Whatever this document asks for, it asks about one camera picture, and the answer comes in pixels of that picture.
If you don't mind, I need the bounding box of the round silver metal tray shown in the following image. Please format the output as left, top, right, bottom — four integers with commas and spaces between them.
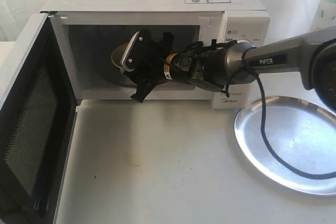
234, 96, 335, 196

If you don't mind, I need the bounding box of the white microwave door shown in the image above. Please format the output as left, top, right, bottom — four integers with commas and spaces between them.
1, 13, 77, 223

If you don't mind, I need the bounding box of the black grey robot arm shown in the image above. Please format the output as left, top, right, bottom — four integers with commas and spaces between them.
121, 27, 335, 110

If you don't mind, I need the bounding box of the white microwave oven body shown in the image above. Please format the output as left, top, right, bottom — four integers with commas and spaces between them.
42, 0, 270, 101

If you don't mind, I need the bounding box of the upper white control knob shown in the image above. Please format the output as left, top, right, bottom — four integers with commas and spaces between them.
237, 39, 254, 47

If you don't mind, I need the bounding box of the white patterned bottle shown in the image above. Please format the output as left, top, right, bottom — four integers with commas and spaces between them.
310, 0, 335, 31

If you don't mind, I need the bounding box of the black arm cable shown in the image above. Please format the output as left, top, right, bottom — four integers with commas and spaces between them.
181, 40, 336, 180

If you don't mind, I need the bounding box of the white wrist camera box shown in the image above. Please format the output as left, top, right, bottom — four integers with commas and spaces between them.
120, 31, 143, 72

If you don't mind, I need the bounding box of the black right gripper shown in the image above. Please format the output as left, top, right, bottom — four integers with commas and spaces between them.
128, 29, 174, 103

